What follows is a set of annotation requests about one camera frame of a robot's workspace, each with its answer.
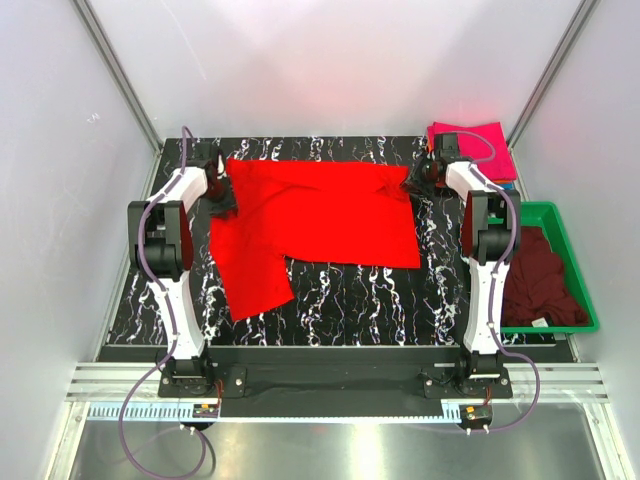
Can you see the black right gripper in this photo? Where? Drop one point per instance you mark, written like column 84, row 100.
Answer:
column 413, row 183

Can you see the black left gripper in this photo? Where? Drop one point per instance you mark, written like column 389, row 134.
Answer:
column 229, row 204

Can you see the red t shirt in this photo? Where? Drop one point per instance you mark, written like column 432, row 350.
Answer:
column 336, row 212

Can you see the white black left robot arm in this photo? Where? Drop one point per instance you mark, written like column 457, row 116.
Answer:
column 161, row 248

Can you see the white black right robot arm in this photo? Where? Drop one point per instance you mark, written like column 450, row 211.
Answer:
column 489, row 237

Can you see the folded pink t shirt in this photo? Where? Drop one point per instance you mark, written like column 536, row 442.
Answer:
column 482, row 150

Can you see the green plastic bin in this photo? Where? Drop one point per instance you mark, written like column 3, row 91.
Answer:
column 546, row 216

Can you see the maroon t shirt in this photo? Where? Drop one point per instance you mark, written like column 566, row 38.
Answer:
column 535, row 293

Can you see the left connector box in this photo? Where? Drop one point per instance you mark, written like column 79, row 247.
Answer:
column 205, row 411

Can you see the connector box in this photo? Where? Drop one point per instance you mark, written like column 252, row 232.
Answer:
column 205, row 411
column 477, row 413

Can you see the right connector box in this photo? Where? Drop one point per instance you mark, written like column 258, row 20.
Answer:
column 477, row 413

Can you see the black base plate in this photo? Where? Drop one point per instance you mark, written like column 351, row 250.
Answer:
column 324, row 405

